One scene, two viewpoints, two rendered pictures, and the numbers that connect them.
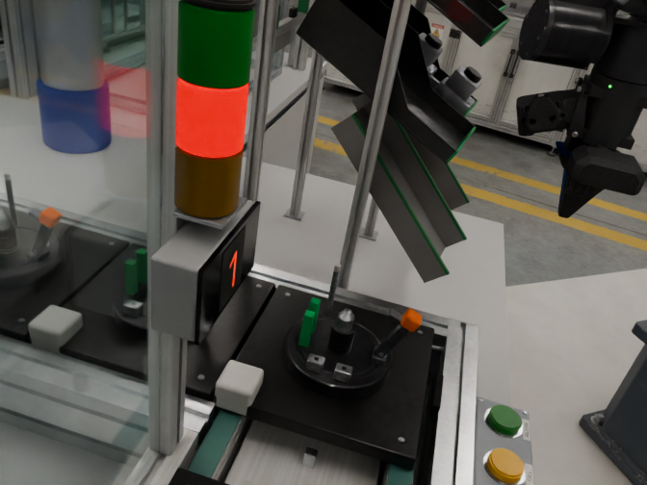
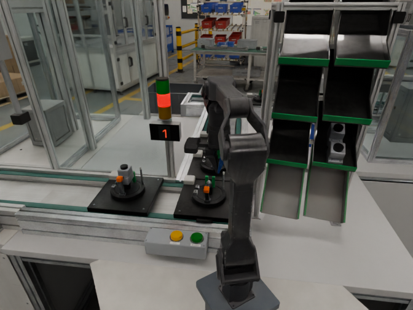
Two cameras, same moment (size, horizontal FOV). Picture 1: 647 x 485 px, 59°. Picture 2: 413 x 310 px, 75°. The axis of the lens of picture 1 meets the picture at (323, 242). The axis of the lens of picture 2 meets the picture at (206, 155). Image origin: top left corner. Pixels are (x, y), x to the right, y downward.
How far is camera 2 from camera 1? 108 cm
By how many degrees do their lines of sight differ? 74
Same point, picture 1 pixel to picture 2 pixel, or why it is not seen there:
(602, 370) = not seen: outside the picture
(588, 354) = not seen: outside the picture
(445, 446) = (182, 222)
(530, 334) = (300, 292)
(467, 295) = (314, 263)
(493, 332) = (289, 273)
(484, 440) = (187, 232)
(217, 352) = (200, 176)
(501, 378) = not seen: hidden behind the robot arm
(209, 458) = (170, 184)
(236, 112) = (159, 98)
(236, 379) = (187, 177)
